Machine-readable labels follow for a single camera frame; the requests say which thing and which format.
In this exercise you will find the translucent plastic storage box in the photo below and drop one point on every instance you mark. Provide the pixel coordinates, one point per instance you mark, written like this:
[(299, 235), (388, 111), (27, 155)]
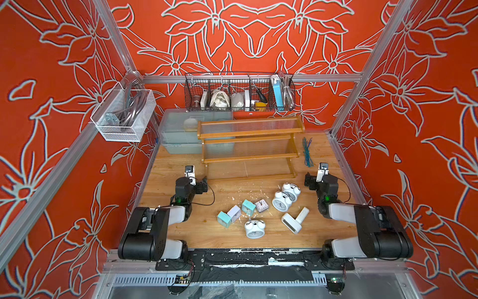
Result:
[(178, 129)]

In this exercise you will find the green blue twist ties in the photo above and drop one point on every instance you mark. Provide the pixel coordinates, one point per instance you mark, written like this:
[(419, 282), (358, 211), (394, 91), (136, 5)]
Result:
[(306, 144)]

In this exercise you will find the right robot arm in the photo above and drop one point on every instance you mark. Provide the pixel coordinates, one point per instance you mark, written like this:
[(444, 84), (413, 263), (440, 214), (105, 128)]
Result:
[(379, 232)]

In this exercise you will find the white digital clock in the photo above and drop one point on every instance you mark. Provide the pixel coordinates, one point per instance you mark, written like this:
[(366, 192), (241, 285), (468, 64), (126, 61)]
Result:
[(291, 223)]

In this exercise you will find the white twin-bell clock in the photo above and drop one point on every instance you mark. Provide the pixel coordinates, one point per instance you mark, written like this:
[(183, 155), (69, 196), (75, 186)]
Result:
[(292, 191), (282, 201), (255, 229)]

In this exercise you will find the white twin-bell clock front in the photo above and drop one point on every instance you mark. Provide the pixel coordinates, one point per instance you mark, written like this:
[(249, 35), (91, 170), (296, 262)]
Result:
[(255, 229)]

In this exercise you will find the white cloth bundle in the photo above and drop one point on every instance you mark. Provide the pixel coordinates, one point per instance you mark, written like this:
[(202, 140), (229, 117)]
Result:
[(219, 100)]

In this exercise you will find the black handled screwdriver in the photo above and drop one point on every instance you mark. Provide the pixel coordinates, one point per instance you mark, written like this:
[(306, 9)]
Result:
[(259, 93)]

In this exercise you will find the white twin-bell clock middle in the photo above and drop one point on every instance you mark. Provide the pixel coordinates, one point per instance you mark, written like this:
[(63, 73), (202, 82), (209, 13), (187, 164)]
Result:
[(282, 201)]

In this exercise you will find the black wire wall basket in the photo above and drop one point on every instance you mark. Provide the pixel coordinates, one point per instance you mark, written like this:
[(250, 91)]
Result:
[(198, 89)]

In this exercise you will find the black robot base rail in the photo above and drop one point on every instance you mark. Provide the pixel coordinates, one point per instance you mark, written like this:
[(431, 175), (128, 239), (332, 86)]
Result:
[(258, 266)]

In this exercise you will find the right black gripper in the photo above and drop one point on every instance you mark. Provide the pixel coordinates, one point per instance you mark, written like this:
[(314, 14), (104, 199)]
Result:
[(310, 180)]

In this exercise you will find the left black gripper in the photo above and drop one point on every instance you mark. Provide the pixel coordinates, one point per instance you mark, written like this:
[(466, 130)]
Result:
[(201, 185)]

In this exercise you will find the white mesh wall basket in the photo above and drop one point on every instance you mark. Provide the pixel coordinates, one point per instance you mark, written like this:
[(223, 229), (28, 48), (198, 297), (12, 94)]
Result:
[(125, 114)]

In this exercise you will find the wooden two-tier shelf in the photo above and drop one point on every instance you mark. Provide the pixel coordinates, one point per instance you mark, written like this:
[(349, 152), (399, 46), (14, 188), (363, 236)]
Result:
[(249, 149)]

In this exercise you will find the white square alarm clock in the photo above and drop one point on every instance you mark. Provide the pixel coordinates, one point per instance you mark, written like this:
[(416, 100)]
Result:
[(234, 213)]

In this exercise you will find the light blue box in basket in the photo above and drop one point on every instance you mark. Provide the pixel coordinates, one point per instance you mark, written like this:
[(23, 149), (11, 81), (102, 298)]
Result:
[(276, 83)]

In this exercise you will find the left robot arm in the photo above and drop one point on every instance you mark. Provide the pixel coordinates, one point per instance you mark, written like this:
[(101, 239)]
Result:
[(146, 234)]

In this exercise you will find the white cylinder device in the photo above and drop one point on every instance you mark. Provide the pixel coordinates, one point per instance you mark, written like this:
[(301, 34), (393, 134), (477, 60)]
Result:
[(302, 215)]

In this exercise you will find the white twin-bell clock rear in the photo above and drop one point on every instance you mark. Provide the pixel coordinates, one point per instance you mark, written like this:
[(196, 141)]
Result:
[(292, 191)]

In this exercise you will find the mint square alarm clock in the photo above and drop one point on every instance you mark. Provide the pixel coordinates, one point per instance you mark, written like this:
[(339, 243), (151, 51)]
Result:
[(224, 219)]

